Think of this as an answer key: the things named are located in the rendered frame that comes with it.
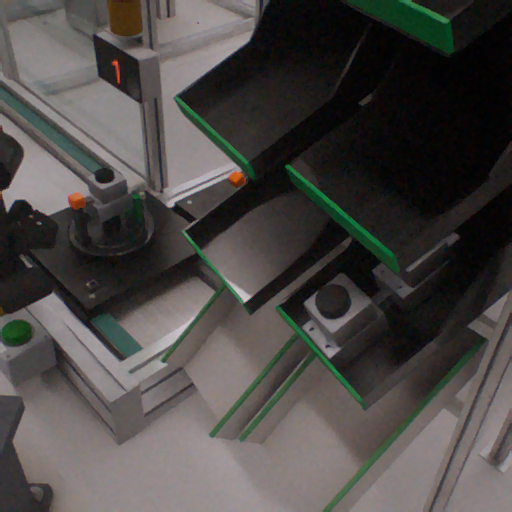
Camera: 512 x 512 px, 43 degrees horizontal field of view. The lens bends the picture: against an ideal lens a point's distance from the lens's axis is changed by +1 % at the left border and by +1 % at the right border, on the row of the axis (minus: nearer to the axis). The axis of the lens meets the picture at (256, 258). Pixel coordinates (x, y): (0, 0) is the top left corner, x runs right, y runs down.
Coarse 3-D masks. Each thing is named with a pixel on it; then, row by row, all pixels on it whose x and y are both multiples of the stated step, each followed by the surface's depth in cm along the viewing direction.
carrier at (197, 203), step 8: (216, 184) 119; (224, 184) 119; (200, 192) 117; (208, 192) 117; (216, 192) 117; (224, 192) 118; (184, 200) 115; (192, 200) 115; (200, 200) 115; (208, 200) 116; (216, 200) 116; (176, 208) 115; (184, 208) 113; (192, 208) 114; (200, 208) 114; (208, 208) 114; (184, 216) 114; (192, 216) 112
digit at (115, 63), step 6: (108, 48) 100; (108, 54) 101; (114, 54) 99; (120, 54) 98; (108, 60) 102; (114, 60) 100; (120, 60) 99; (108, 66) 102; (114, 66) 101; (120, 66) 100; (108, 72) 103; (114, 72) 102; (120, 72) 100; (114, 78) 103; (120, 78) 101; (114, 84) 103; (120, 84) 102
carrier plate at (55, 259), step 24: (144, 192) 117; (72, 216) 111; (168, 216) 112; (168, 240) 107; (48, 264) 101; (72, 264) 102; (96, 264) 102; (120, 264) 102; (144, 264) 102; (168, 264) 102; (72, 288) 97; (120, 288) 98; (144, 288) 100; (96, 312) 96
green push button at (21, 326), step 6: (6, 324) 91; (12, 324) 91; (18, 324) 91; (24, 324) 91; (6, 330) 91; (12, 330) 91; (18, 330) 91; (24, 330) 91; (30, 330) 91; (6, 336) 90; (12, 336) 90; (18, 336) 90; (24, 336) 90; (12, 342) 90; (18, 342) 90
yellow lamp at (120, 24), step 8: (112, 0) 94; (136, 0) 95; (112, 8) 95; (120, 8) 94; (128, 8) 94; (136, 8) 95; (112, 16) 95; (120, 16) 95; (128, 16) 95; (136, 16) 96; (112, 24) 96; (120, 24) 96; (128, 24) 96; (136, 24) 97; (112, 32) 97; (120, 32) 97; (128, 32) 97; (136, 32) 97
